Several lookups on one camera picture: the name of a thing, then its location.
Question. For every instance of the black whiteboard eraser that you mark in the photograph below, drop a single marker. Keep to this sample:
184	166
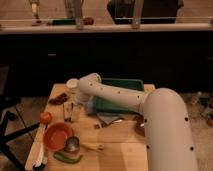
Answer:
67	111

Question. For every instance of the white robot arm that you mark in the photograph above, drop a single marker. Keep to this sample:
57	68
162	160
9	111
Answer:
168	133

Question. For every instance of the green plastic tray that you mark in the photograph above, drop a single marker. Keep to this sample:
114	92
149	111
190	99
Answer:
102	105

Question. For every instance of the blue sponge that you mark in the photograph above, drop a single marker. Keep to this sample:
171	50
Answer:
90	108

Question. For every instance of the grey blue cloth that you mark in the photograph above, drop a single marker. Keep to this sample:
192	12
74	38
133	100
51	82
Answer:
107	117

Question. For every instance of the white round container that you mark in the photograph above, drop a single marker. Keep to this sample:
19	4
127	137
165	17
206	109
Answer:
72	85

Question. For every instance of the metal spoon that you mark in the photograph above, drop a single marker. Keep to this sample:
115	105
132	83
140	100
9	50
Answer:
104	125

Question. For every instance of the dark red grape bunch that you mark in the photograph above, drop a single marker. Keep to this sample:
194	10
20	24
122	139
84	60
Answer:
59	100

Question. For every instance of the dark purple bowl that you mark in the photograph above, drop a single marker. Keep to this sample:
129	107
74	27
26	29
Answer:
139	126

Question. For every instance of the yellow banana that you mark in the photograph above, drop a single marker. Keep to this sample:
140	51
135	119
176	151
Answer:
93	146

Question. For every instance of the green and red object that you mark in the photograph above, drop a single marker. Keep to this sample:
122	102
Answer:
57	22

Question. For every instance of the red tomato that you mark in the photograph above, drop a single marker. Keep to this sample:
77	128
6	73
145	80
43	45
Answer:
45	118

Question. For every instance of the orange plastic bowl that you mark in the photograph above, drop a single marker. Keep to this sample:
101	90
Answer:
55	136

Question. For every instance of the black box on shelf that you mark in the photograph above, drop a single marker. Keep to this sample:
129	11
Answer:
153	12

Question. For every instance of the green chili pepper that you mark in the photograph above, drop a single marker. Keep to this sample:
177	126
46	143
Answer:
61	157

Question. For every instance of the black chair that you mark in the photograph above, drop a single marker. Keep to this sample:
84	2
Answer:
5	103

